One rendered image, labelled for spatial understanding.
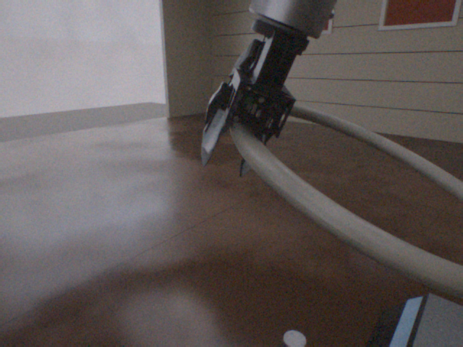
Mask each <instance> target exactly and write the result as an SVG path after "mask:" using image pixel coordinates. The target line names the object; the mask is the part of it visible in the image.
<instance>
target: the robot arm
mask: <svg viewBox="0 0 463 347"><path fill-rule="evenodd" d="M335 4H336V0H252V1H251V3H250V7H249V10H250V12H251V13H253V14H256V15H258V16H259V17H258V19H256V18H254V20H253V23H252V26H251V30H252V31H254V32H256V33H259V34H261V35H264V39H263V41H261V40H257V39H254V40H253V41H252V42H251V43H250V45H249V46H248V47H247V49H246V50H245V52H244V53H243V54H242V55H241V56H240V57H239V58H238V59H237V60H236V61H235V63H234V68H233V70H232V73H230V74H229V76H230V78H231V79H230V82H229V83H228V84H226V83H225V82H222V84H221V85H220V87H219V89H217V91H216V92H215V93H214V94H213V96H212V97H211V100H210V102H209V104H208V109H207V114H206V119H205V129H204V134H203V139H202V140H203V144H202V145H201V160H202V161H203V166H206V165H207V164H208V162H209V160H210V159H211V157H212V152H213V149H214V147H215V146H217V144H218V140H219V137H220V136H221V135H222V133H224V132H225V131H227V130H228V129H229V127H230V126H231V125H232V121H233V122H235V123H241V124H245V125H248V126H250V127H251V128H252V130H253V131H254V133H255V136H256V137H257V138H258V139H259V140H260V141H261V142H262V143H263V144H264V145H265V146H266V143H267V141H269V139H270V138H271V137H272V136H273V134H274V136H275V138H277V139H278V138H279V136H280V134H281V130H282V129H283V127H284V125H285V123H286V120H287V119H288V115H289V113H290V111H291V109H292V107H293V105H294V103H295V102H296V99H295V98H294V97H293V95H292V94H291V93H290V92H289V91H288V90H287V88H286V86H284V83H285V81H286V77H287V75H288V73H289V70H290V69H291V67H292V64H293V63H294V60H295V59H296V56H297V55H299V56H301V55H302V52H303V51H305V50H306V48H307V45H308V43H309V41H310V40H308V39H307V37H308V36H309V37H311V38H314V39H318V38H319V37H320V35H321V33H322V32H323V28H324V27H325V25H326V24H327V22H328V20H331V19H333V18H334V14H335V12H334V10H333V8H334V6H335ZM286 108H288V110H287V112H286V114H285V117H284V120H283V121H282V123H281V126H279V124H280V121H281V118H282V116H283V114H284V112H285V110H286ZM250 169H251V167H250V165H249V164H248V163H247V161H246V160H245V159H244V158H243V159H242V162H241V168H240V169H239V177H243V176H245V175H246V174H247V172H248V171H249V170H250Z"/></svg>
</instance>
